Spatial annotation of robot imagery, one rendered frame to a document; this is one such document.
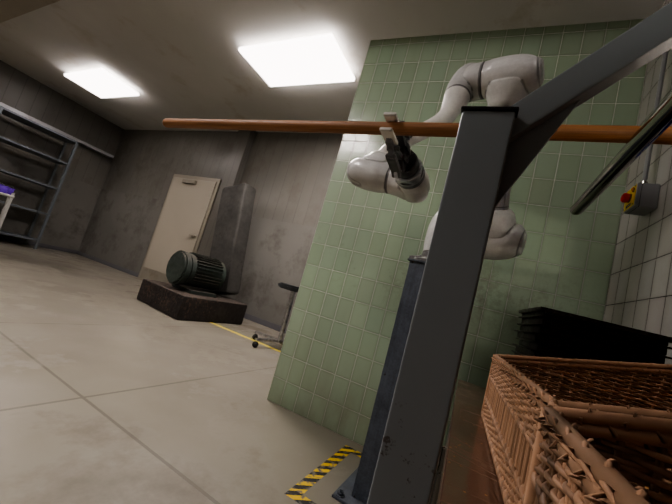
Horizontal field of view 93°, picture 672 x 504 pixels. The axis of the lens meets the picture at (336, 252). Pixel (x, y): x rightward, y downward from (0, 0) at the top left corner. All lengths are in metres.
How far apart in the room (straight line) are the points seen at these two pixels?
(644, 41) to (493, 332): 1.63
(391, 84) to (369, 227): 1.02
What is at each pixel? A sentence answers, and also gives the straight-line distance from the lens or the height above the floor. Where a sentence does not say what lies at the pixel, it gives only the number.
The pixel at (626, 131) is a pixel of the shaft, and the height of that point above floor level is 1.19.
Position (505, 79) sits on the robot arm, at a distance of 1.41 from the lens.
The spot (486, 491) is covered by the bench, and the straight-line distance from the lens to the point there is 0.56.
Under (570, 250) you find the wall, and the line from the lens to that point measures 1.98.
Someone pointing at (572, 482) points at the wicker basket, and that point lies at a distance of 0.26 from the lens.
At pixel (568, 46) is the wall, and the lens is 2.52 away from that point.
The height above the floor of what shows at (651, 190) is 1.48.
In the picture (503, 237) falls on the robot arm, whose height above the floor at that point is 1.15.
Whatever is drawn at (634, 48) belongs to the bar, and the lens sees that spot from 0.36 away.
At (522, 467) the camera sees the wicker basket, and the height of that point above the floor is 0.64.
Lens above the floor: 0.78
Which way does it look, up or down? 7 degrees up
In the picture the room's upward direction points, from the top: 16 degrees clockwise
